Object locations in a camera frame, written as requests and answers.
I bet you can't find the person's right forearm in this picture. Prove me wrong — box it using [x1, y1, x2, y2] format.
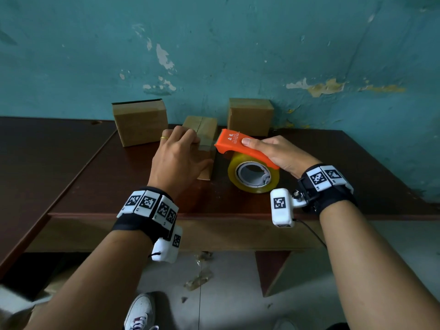
[319, 201, 440, 330]

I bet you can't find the yellowish clear tape roll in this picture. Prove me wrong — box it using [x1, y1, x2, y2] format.
[227, 151, 281, 194]

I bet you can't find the black right wrist strap with markers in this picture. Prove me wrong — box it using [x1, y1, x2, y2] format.
[297, 164, 358, 216]

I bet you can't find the small brown cardboard box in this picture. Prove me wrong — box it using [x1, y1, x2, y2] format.
[227, 98, 275, 137]

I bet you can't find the person's left hand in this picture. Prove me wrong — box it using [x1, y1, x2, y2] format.
[148, 125, 215, 200]

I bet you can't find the large brown cardboard box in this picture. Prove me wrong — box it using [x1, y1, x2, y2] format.
[182, 115, 219, 181]

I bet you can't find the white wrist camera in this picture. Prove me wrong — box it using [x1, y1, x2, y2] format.
[269, 187, 308, 228]
[150, 225, 183, 264]

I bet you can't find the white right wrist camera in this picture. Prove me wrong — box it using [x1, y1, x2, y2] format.
[269, 187, 308, 228]

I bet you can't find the orange tape dispenser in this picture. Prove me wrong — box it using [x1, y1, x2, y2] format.
[214, 128, 281, 188]

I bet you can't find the white left shoe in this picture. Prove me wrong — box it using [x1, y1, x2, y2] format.
[123, 293, 160, 330]

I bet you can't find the black right camera cable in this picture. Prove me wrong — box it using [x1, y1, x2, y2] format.
[292, 218, 328, 250]

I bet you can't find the person's left forearm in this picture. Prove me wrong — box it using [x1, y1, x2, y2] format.
[26, 230, 154, 330]

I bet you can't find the black wrist strap with markers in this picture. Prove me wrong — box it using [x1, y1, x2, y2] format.
[112, 186, 179, 244]
[297, 164, 358, 216]

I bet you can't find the dark brown wooden table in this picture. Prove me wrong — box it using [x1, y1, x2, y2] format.
[26, 125, 440, 298]

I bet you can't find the black left wrist strap with markers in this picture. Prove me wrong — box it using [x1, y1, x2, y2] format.
[112, 186, 179, 244]

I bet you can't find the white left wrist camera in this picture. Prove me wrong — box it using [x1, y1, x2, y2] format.
[150, 225, 183, 264]

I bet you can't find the person's right hand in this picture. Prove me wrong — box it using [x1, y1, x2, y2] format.
[241, 135, 322, 179]

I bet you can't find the cardboard box with dark edge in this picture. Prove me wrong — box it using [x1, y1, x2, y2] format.
[111, 99, 169, 148]

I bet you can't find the crumpled clear plastic scrap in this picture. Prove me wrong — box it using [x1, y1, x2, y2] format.
[184, 251, 214, 292]

